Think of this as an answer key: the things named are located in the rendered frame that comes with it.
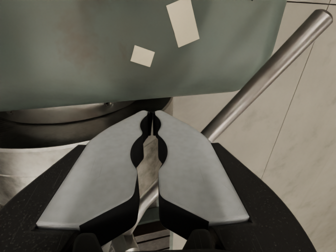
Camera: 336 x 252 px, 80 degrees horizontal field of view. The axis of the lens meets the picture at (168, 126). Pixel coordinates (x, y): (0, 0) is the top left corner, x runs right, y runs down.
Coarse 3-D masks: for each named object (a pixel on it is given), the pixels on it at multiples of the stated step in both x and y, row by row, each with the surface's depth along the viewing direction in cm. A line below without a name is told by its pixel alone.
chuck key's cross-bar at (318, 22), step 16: (320, 16) 11; (304, 32) 12; (320, 32) 11; (288, 48) 12; (304, 48) 12; (272, 64) 12; (288, 64) 12; (256, 80) 13; (272, 80) 13; (240, 96) 14; (256, 96) 13; (224, 112) 14; (240, 112) 14; (208, 128) 15; (224, 128) 15; (144, 192) 19; (144, 208) 19
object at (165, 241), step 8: (144, 224) 80; (152, 224) 80; (160, 224) 80; (136, 232) 77; (144, 232) 77; (152, 232) 77; (160, 232) 78; (168, 232) 80; (136, 240) 77; (144, 240) 80; (152, 240) 80; (160, 240) 81; (168, 240) 83; (144, 248) 82; (152, 248) 83; (160, 248) 84; (168, 248) 86
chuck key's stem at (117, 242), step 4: (120, 236) 19; (124, 236) 19; (128, 236) 19; (132, 236) 20; (112, 240) 19; (116, 240) 19; (120, 240) 19; (124, 240) 19; (128, 240) 19; (132, 240) 19; (112, 244) 19; (116, 244) 19; (120, 244) 19; (124, 244) 19; (128, 244) 19; (132, 244) 19; (136, 244) 19; (116, 248) 19; (120, 248) 18; (124, 248) 18; (128, 248) 18; (132, 248) 18; (136, 248) 19
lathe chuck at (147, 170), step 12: (156, 144) 28; (144, 156) 27; (156, 156) 29; (144, 168) 28; (156, 168) 30; (0, 180) 22; (12, 180) 22; (24, 180) 21; (144, 180) 29; (0, 192) 23; (12, 192) 23; (0, 204) 27
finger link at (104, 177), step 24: (144, 120) 11; (96, 144) 9; (120, 144) 9; (72, 168) 8; (96, 168) 8; (120, 168) 8; (72, 192) 7; (96, 192) 7; (120, 192) 7; (48, 216) 6; (72, 216) 6; (96, 216) 6; (120, 216) 7
